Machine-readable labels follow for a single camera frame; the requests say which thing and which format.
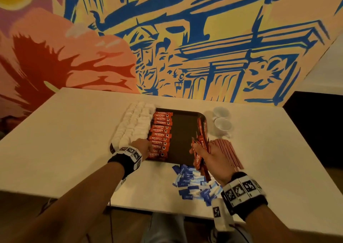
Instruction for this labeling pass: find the person's left hand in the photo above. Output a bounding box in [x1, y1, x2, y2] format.
[130, 138, 152, 160]

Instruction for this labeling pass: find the person's right hand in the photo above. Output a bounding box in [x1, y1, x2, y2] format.
[190, 141, 237, 186]

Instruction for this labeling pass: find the bundle of red stir sticks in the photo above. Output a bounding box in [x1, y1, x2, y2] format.
[209, 138, 244, 172]

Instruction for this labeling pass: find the row of red Nescafe sachets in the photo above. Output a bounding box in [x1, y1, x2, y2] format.
[147, 111, 174, 161]

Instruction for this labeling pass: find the row of tea bags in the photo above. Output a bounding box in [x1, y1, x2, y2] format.
[110, 101, 156, 154]

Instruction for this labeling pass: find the pile of blue sugar sachets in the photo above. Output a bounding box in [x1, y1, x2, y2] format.
[173, 164, 224, 207]

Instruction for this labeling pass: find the dark brown tray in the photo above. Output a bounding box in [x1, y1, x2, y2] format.
[145, 109, 209, 164]

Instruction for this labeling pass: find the person's right forearm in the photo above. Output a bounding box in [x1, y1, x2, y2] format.
[244, 205, 307, 243]

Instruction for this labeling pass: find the person's left forearm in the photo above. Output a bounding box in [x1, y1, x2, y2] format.
[5, 162, 125, 243]

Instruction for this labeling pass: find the black left wristband with markers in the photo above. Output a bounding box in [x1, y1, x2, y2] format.
[108, 146, 143, 179]

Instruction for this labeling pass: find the black wristband with markers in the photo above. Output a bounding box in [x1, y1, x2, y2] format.
[108, 146, 143, 179]
[221, 171, 269, 221]

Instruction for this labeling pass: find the black right wristband with markers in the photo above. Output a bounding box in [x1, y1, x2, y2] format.
[221, 171, 269, 221]

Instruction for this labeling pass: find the small white cup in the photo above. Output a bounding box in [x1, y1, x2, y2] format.
[213, 106, 231, 119]
[214, 117, 234, 136]

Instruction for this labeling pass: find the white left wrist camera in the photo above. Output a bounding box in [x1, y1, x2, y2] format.
[111, 177, 128, 194]

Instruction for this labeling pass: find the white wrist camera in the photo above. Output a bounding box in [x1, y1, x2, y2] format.
[111, 177, 128, 194]
[210, 197, 234, 232]

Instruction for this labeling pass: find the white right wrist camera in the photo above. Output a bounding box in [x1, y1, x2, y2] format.
[210, 197, 234, 232]

